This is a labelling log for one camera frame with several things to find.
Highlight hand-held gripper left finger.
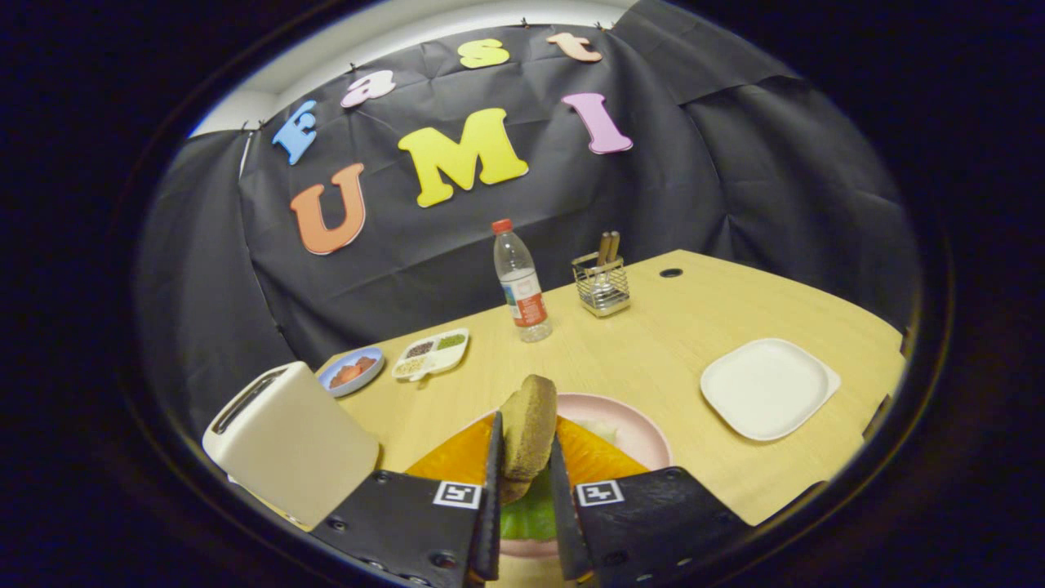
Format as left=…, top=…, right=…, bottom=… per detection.
left=310, top=411, right=504, bottom=588

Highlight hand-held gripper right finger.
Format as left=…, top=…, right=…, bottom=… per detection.
left=549, top=416, right=754, bottom=588

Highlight green lettuce leaf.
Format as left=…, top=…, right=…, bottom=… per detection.
left=500, top=418, right=619, bottom=541

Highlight brown toasted bread slice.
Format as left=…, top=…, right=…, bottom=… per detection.
left=500, top=374, right=558, bottom=505

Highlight pink round plate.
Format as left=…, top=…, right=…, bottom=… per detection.
left=469, top=393, right=674, bottom=560

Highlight white toaster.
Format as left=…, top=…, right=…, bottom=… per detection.
left=202, top=361, right=381, bottom=530

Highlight red food pieces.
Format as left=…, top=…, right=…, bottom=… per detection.
left=330, top=355, right=378, bottom=390

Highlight small blue plate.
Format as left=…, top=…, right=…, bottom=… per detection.
left=317, top=346, right=385, bottom=399

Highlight white divided seasoning tray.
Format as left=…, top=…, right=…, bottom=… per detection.
left=391, top=327, right=471, bottom=383

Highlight white square plate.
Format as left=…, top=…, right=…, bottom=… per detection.
left=700, top=338, right=842, bottom=443

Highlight clear water bottle red cap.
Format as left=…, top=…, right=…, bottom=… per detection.
left=491, top=218, right=554, bottom=344

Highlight metal wire utensil holder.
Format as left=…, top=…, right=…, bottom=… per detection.
left=571, top=252, right=632, bottom=319

